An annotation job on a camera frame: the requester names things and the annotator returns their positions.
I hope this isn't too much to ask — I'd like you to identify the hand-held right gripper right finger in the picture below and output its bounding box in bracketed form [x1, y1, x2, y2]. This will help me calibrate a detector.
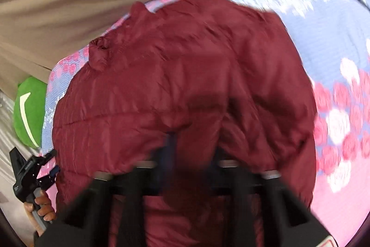
[210, 148, 333, 247]

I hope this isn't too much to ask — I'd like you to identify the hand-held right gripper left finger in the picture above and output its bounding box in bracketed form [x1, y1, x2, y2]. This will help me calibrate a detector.
[37, 133, 177, 247]

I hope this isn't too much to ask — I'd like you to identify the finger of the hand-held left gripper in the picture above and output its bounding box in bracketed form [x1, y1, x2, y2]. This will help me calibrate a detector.
[37, 166, 61, 191]
[36, 149, 57, 167]

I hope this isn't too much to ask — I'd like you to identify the maroon quilted jacket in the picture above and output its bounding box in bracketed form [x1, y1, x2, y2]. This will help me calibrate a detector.
[52, 0, 318, 247]

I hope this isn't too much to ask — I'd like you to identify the person's left hand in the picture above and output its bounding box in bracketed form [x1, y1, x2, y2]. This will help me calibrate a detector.
[25, 191, 55, 222]

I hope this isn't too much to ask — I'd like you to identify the white satin curtain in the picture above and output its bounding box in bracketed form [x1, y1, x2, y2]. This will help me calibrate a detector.
[0, 89, 32, 187]

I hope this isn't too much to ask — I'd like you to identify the beige curtain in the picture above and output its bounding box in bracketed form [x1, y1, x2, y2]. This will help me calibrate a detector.
[0, 0, 342, 103]

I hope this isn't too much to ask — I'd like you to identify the floral pink and blue blanket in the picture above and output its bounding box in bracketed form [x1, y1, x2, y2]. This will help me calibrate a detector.
[40, 0, 370, 247]

